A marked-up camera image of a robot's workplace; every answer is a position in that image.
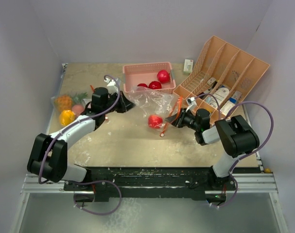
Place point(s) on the pink plastic basket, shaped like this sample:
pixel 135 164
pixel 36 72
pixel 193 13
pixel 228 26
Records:
pixel 135 74

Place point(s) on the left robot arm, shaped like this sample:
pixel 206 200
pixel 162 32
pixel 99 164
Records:
pixel 49 155

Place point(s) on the orange desk file organizer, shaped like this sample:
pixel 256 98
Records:
pixel 221 70

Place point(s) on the fake red apple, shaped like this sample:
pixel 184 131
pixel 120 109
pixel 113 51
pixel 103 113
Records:
pixel 155 121
pixel 155 85
pixel 142 85
pixel 163 76

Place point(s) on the small white box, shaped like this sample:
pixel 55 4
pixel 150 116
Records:
pixel 188 66

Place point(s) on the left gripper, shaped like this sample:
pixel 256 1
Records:
pixel 125 104

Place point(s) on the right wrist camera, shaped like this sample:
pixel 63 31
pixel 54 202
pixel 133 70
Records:
pixel 191 103

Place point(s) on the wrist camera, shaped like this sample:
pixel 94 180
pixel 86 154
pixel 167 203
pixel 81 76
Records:
pixel 112 85
pixel 191 103

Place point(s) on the clear zip bag red apples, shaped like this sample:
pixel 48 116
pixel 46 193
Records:
pixel 153 102

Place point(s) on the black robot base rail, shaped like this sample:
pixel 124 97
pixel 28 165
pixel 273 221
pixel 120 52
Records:
pixel 196 183

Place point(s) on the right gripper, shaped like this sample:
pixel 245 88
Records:
pixel 178 123

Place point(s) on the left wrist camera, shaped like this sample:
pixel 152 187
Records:
pixel 112 85

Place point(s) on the fake yellow pepper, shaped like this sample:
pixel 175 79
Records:
pixel 66 117

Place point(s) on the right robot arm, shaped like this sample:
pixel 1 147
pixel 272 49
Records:
pixel 236 135

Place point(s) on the fake pineapple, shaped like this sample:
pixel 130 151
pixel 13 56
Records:
pixel 63 102

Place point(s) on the clear zip bag mixed fruit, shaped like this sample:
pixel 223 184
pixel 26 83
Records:
pixel 81 101

